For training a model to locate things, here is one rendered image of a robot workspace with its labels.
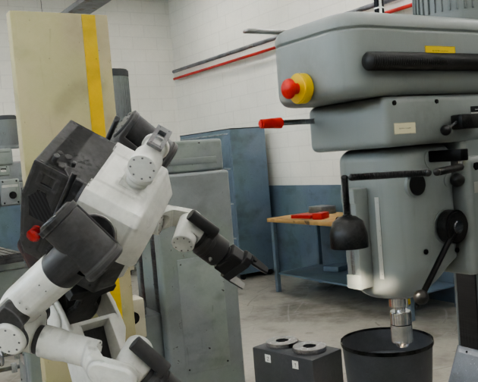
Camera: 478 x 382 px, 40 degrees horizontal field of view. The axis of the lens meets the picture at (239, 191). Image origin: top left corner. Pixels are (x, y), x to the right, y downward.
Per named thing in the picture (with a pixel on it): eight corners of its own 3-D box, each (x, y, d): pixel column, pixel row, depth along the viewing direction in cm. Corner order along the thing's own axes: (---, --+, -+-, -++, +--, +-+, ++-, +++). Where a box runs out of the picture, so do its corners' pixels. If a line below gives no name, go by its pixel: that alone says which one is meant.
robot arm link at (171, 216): (195, 247, 188) (149, 238, 189) (202, 226, 195) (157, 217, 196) (196, 231, 184) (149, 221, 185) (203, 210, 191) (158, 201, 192)
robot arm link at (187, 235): (195, 267, 189) (164, 245, 186) (202, 242, 198) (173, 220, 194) (220, 248, 183) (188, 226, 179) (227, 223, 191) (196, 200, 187)
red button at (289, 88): (291, 98, 128) (289, 76, 127) (278, 100, 131) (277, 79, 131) (304, 97, 129) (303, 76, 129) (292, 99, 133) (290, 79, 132)
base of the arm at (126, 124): (95, 154, 169) (117, 137, 161) (117, 120, 177) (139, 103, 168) (142, 190, 174) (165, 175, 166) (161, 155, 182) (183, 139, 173)
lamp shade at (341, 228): (325, 250, 124) (322, 217, 124) (337, 244, 131) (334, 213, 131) (363, 250, 121) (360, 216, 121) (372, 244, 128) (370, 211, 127)
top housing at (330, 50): (350, 95, 121) (344, 7, 120) (268, 110, 143) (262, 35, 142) (511, 91, 146) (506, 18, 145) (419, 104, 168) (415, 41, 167)
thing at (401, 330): (417, 339, 147) (415, 314, 146) (407, 345, 143) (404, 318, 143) (397, 336, 150) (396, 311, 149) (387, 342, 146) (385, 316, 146)
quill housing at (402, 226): (405, 307, 132) (394, 147, 131) (337, 293, 150) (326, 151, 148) (467, 290, 142) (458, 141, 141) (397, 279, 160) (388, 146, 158)
